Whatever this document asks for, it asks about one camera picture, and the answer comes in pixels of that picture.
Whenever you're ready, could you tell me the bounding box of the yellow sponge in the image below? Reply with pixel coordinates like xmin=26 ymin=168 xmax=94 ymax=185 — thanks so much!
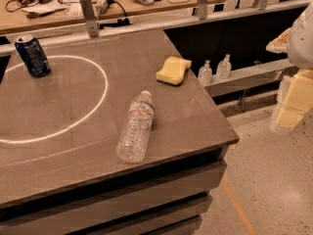
xmin=156 ymin=57 xmax=192 ymax=85

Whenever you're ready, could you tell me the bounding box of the metal railing bar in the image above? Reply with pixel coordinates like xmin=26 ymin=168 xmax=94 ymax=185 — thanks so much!
xmin=0 ymin=0 xmax=313 ymax=56

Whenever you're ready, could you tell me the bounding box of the right clear sanitizer bottle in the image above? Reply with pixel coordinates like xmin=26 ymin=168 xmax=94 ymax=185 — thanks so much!
xmin=216 ymin=54 xmax=232 ymax=79

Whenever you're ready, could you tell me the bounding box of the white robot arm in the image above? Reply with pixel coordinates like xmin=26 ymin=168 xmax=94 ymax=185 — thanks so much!
xmin=266 ymin=2 xmax=313 ymax=134

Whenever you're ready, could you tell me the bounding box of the clear plastic water bottle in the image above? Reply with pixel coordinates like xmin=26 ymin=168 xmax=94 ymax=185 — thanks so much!
xmin=116 ymin=91 xmax=155 ymax=164

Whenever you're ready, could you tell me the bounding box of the blue soda can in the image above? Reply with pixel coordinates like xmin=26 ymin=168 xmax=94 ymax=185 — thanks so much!
xmin=15 ymin=35 xmax=51 ymax=77

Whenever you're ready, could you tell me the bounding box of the left clear sanitizer bottle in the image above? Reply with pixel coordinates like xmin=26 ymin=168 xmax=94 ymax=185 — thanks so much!
xmin=198 ymin=60 xmax=212 ymax=87

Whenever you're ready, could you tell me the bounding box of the grey metal bracket post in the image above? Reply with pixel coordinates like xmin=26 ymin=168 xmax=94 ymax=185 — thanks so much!
xmin=79 ymin=0 xmax=99 ymax=37

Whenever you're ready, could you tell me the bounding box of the clear sanitizer bottle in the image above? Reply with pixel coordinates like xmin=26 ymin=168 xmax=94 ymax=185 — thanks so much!
xmin=216 ymin=54 xmax=232 ymax=79
xmin=198 ymin=60 xmax=212 ymax=87

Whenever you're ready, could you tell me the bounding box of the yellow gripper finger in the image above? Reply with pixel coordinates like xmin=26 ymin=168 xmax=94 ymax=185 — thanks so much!
xmin=269 ymin=70 xmax=313 ymax=134
xmin=266 ymin=28 xmax=291 ymax=54

